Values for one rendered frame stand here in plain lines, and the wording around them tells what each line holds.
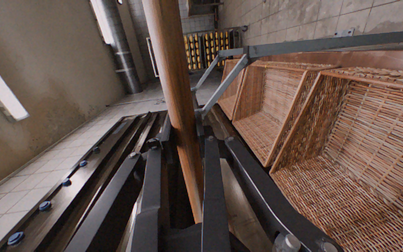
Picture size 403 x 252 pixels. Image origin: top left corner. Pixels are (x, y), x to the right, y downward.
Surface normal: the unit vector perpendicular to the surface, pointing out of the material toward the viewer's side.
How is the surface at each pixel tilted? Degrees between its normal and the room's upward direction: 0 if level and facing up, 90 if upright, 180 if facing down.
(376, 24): 0
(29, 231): 90
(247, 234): 70
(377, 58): 0
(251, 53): 90
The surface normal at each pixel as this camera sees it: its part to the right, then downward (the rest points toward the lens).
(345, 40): 0.11, 0.46
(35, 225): -0.11, -0.88
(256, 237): -0.44, -0.77
